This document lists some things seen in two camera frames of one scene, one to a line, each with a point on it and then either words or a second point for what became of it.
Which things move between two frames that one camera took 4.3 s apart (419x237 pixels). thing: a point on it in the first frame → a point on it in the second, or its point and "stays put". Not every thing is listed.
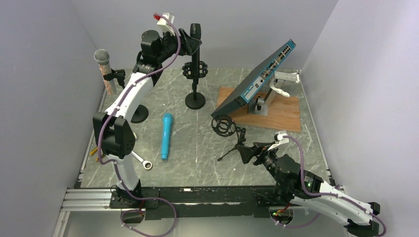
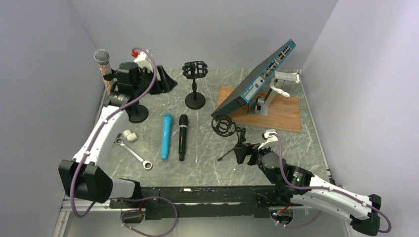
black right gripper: (261, 148) stays put
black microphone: (195, 33) → (183, 131)
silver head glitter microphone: (102, 57) stays put
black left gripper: (188, 45) → (163, 85)
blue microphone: (166, 132) stays put
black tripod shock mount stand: (225, 126) stays put
